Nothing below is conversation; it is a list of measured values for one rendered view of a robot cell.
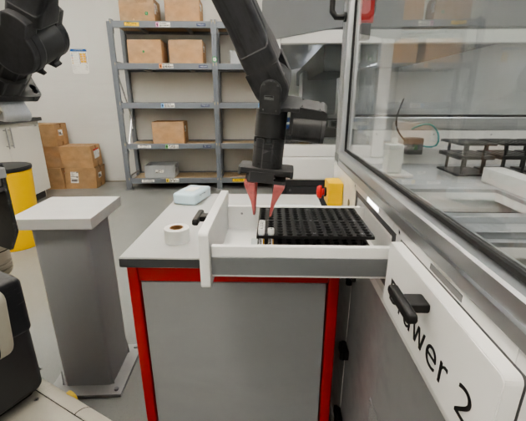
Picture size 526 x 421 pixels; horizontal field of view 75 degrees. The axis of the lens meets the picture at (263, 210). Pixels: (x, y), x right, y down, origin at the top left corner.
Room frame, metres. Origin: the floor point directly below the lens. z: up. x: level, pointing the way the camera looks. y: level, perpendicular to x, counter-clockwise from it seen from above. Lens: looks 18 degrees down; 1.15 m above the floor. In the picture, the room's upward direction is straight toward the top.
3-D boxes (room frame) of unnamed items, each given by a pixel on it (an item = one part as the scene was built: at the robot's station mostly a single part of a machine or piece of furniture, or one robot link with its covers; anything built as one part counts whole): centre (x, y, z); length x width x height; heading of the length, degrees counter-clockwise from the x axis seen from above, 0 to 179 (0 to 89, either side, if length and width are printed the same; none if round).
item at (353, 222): (0.69, -0.10, 0.87); 0.22 x 0.18 x 0.06; 88
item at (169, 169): (4.61, 1.37, 0.22); 0.40 x 0.30 x 0.17; 92
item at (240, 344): (1.10, 0.07, 0.38); 0.62 x 0.58 x 0.76; 178
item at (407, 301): (0.37, -0.18, 0.91); 0.07 x 0.04 x 0.01; 178
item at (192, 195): (1.32, 0.28, 0.78); 0.15 x 0.10 x 0.04; 165
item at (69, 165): (4.59, 2.62, 0.42); 0.85 x 0.33 x 0.84; 92
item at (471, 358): (0.37, -0.21, 0.87); 0.29 x 0.02 x 0.11; 178
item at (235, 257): (0.69, -0.11, 0.86); 0.40 x 0.26 x 0.06; 88
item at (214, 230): (0.69, 0.10, 0.87); 0.29 x 0.02 x 0.11; 178
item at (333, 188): (1.01, -0.21, 0.88); 0.07 x 0.05 x 0.07; 178
